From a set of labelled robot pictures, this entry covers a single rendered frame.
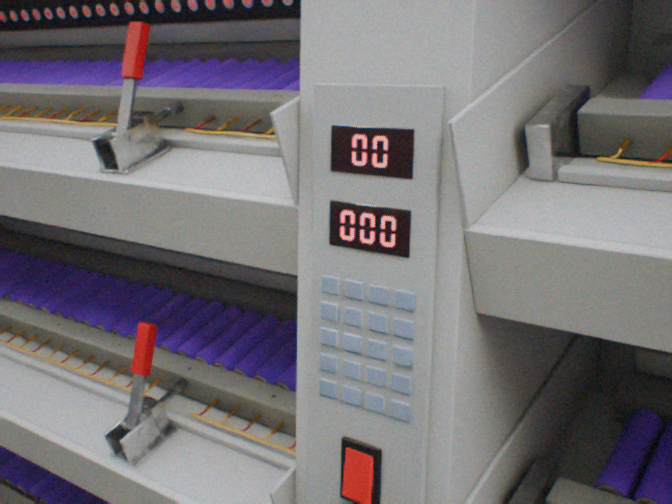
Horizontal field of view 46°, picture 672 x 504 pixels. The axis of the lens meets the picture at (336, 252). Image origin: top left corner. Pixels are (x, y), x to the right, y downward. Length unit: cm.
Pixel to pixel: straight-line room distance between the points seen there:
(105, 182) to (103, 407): 20
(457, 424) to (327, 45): 19
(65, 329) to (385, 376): 38
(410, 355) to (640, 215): 12
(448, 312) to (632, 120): 12
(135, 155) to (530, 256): 28
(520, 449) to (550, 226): 15
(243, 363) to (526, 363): 23
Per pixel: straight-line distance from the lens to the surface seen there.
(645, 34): 53
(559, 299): 35
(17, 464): 92
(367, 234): 37
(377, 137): 36
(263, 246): 44
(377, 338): 38
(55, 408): 66
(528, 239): 34
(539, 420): 47
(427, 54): 36
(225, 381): 57
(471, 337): 38
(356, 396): 40
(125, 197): 51
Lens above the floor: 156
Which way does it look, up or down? 12 degrees down
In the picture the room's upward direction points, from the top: 1 degrees clockwise
